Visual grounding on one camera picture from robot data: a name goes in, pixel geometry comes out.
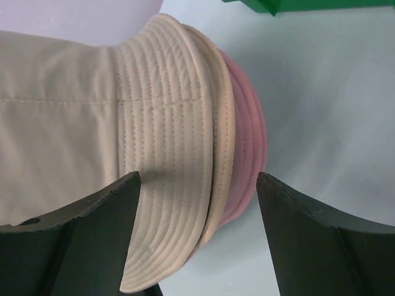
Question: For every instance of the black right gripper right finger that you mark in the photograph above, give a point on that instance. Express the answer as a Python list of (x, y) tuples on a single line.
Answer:
[(319, 250)]

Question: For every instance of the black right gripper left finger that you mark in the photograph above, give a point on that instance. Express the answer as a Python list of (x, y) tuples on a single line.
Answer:
[(79, 249)]

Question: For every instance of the beige smile bucket hat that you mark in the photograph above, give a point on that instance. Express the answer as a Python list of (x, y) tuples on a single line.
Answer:
[(75, 118)]

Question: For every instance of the peach embroidered bucket hat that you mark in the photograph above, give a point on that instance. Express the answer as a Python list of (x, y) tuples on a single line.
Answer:
[(223, 131)]

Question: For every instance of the green plastic tray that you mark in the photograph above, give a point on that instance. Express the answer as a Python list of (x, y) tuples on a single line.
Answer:
[(274, 7)]

